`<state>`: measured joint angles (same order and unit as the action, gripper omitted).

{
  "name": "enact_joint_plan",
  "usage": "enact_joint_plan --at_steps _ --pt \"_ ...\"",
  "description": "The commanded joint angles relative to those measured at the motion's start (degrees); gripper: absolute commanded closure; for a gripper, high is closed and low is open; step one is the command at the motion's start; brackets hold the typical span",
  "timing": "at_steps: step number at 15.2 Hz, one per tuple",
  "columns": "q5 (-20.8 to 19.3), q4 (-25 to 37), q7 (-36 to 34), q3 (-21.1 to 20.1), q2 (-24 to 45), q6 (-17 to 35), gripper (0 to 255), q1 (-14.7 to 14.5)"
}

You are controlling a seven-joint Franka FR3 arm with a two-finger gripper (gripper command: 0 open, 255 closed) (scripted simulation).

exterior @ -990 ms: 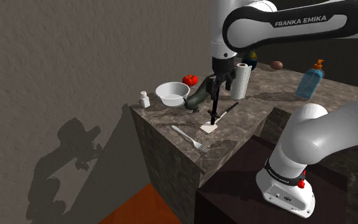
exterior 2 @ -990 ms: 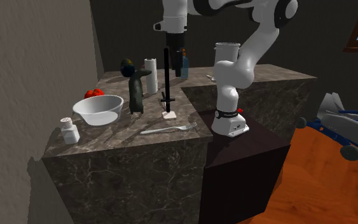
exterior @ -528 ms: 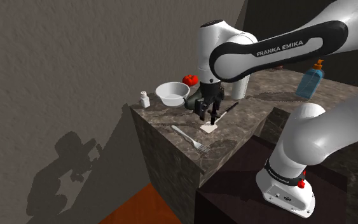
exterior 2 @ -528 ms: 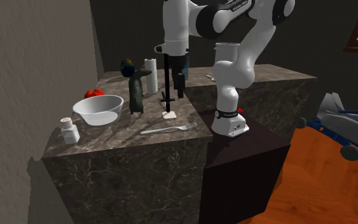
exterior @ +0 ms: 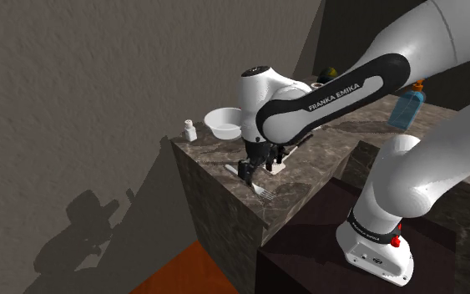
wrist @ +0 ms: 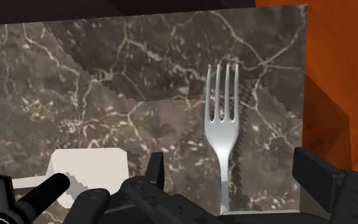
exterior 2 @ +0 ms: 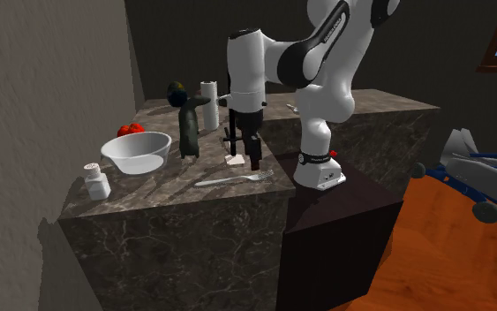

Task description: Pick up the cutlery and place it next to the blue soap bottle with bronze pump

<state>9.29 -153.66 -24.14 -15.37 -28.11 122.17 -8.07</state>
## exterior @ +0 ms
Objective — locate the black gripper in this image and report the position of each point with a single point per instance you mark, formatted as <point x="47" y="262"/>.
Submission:
<point x="257" y="151"/>

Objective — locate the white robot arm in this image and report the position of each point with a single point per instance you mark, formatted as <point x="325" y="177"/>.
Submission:
<point x="421" y="40"/>

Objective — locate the silver fork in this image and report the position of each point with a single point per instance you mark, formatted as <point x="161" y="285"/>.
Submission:
<point x="264" y="191"/>

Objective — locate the white bowl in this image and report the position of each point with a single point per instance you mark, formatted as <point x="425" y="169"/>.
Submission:
<point x="223" y="122"/>

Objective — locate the white salt shaker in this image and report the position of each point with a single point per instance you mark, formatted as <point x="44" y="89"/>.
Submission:
<point x="190" y="132"/>

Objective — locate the dark robot stand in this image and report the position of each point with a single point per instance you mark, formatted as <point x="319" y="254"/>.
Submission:
<point x="299" y="252"/>

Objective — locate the small pale cup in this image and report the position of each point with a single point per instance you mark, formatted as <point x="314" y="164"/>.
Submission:
<point x="316" y="85"/>

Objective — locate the dark green round fruit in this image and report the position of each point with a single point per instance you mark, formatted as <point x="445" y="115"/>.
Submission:
<point x="327" y="74"/>

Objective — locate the blue pump bottle orange top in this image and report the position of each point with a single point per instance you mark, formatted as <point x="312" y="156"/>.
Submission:
<point x="405" y="110"/>

